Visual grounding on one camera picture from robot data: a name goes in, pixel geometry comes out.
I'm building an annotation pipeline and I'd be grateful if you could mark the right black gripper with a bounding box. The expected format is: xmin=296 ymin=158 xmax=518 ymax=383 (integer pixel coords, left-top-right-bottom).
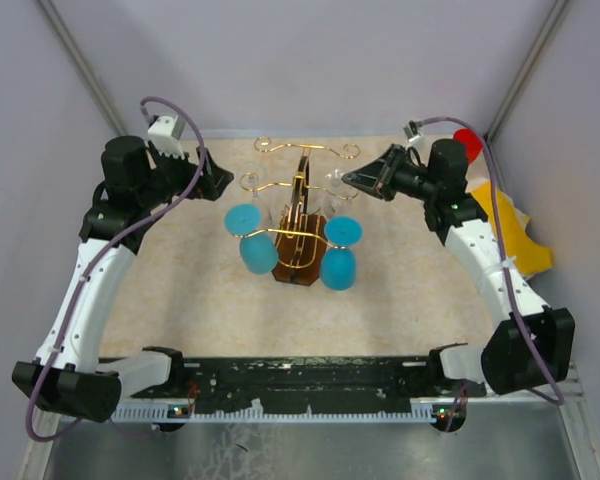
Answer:
xmin=341 ymin=144 xmax=438 ymax=202

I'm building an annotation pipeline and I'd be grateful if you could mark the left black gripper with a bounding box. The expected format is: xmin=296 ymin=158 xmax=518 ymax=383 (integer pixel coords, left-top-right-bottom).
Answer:
xmin=137 ymin=140 xmax=233 ymax=210

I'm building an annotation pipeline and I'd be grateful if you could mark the clear wine glass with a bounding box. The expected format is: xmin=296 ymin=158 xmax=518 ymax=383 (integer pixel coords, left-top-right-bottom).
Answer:
xmin=321 ymin=169 xmax=358 ymax=219
xmin=236 ymin=162 xmax=267 ymax=207

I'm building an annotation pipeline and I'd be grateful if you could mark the blue wine glass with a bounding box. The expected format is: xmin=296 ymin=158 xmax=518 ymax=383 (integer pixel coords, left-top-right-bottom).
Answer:
xmin=320 ymin=216 xmax=363 ymax=291
xmin=224 ymin=203 xmax=278 ymax=275

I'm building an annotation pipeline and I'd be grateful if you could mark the red plastic wine glass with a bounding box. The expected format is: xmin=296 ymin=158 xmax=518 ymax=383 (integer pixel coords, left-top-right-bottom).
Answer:
xmin=452 ymin=128 xmax=483 ymax=165

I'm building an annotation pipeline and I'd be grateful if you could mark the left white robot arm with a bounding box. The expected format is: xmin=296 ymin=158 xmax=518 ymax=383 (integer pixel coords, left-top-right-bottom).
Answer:
xmin=12 ymin=136 xmax=233 ymax=426

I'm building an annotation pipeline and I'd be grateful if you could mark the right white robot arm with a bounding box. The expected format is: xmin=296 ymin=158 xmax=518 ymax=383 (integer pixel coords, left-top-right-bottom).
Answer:
xmin=342 ymin=139 xmax=575 ymax=396

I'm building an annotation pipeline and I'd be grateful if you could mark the patterned yellow cloth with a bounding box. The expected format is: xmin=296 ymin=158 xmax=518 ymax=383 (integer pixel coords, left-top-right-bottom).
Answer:
xmin=468 ymin=177 xmax=553 ymax=278

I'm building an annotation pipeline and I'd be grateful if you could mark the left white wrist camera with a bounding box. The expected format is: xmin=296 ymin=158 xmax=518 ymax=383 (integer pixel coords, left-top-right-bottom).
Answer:
xmin=147 ymin=115 xmax=186 ymax=159

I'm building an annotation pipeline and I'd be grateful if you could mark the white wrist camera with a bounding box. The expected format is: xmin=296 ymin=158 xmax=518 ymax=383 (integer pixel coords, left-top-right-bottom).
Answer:
xmin=147 ymin=115 xmax=186 ymax=159
xmin=403 ymin=120 xmax=426 ymax=149

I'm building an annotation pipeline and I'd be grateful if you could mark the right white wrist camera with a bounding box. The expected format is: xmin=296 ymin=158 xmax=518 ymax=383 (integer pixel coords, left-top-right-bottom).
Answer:
xmin=403 ymin=120 xmax=426 ymax=149

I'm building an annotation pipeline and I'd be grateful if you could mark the gold wire glass rack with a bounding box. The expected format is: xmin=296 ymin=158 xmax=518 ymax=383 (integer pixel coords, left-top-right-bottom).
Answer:
xmin=254 ymin=136 xmax=360 ymax=287

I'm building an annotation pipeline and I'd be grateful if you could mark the right aluminium corner post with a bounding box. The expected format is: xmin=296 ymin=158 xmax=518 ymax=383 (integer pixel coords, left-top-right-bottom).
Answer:
xmin=484 ymin=0 xmax=572 ymax=144

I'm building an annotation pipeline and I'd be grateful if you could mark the aluminium corner post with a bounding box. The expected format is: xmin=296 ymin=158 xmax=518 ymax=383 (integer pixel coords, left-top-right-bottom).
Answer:
xmin=33 ymin=0 xmax=128 ymax=135
xmin=484 ymin=0 xmax=572 ymax=144

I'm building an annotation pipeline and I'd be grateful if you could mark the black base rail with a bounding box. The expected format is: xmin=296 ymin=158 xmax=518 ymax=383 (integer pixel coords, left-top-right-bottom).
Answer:
xmin=44 ymin=354 xmax=581 ymax=434

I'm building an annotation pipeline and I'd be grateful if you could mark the left aluminium corner post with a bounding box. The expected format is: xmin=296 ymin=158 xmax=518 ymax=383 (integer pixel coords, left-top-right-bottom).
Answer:
xmin=33 ymin=0 xmax=128 ymax=135

